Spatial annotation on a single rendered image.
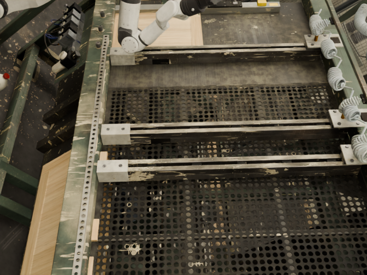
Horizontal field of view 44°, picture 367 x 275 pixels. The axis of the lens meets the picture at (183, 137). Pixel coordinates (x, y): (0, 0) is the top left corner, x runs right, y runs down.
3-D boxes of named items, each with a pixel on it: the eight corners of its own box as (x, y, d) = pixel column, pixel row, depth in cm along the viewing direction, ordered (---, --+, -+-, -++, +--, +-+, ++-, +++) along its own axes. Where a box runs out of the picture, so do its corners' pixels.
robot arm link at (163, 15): (177, 9, 191) (155, 28, 198) (189, 12, 199) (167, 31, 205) (171, -4, 193) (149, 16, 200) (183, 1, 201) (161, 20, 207)
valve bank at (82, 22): (48, 11, 265) (77, -12, 254) (67, 27, 274) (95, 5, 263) (33, 68, 233) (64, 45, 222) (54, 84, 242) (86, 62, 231)
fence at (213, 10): (116, 11, 266) (115, 5, 263) (277, 7, 268) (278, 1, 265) (116, 16, 263) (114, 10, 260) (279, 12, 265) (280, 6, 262)
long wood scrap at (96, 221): (93, 220, 176) (93, 219, 176) (99, 220, 176) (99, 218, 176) (91, 241, 171) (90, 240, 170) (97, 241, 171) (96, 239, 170)
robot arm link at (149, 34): (164, 34, 201) (135, 60, 210) (169, 26, 209) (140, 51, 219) (147, 16, 198) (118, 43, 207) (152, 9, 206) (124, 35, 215)
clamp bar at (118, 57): (112, 55, 240) (106, 17, 222) (335, 49, 242) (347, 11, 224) (111, 67, 234) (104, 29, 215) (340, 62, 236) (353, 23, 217)
